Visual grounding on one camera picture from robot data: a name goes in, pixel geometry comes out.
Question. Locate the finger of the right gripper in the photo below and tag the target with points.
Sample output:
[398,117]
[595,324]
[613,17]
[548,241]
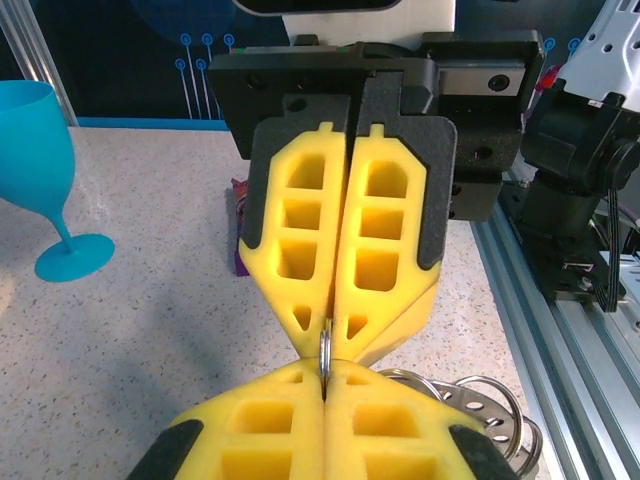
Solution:
[272,220]
[415,215]

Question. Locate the aluminium rail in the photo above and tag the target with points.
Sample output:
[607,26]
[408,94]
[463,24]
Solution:
[575,360]

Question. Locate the blue plastic goblet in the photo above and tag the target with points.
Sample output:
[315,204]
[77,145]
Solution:
[30,150]

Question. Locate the purple candy packet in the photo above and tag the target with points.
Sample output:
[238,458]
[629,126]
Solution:
[241,225]

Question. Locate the large metal keyring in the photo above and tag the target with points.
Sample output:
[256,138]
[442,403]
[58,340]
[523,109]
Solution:
[465,405]

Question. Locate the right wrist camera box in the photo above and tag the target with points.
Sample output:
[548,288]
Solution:
[370,22]

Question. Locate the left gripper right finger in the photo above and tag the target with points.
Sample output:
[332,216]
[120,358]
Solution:
[345,445]

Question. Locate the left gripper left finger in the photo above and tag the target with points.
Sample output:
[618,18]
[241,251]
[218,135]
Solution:
[300,445]

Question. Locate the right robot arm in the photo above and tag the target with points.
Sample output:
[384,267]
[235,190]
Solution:
[575,150]

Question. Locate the aluminium frame post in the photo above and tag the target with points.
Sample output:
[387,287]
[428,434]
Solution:
[35,55]

